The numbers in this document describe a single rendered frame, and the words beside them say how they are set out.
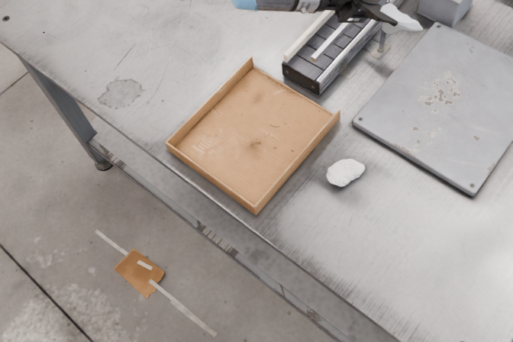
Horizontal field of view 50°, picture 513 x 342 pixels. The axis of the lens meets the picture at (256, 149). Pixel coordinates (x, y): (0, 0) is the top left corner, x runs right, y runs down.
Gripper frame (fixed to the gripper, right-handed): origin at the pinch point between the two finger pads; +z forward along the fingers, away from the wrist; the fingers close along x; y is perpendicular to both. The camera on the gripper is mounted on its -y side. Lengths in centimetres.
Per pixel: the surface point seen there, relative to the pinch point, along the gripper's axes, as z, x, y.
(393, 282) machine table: -5, 53, 16
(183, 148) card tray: -40, 20, 40
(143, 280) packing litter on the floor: -43, 49, 123
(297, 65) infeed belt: -13.1, 2.9, 31.3
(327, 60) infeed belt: -6.3, 2.6, 29.0
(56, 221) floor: -73, 24, 144
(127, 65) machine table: -50, -5, 53
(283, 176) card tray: -21.2, 29.5, 26.7
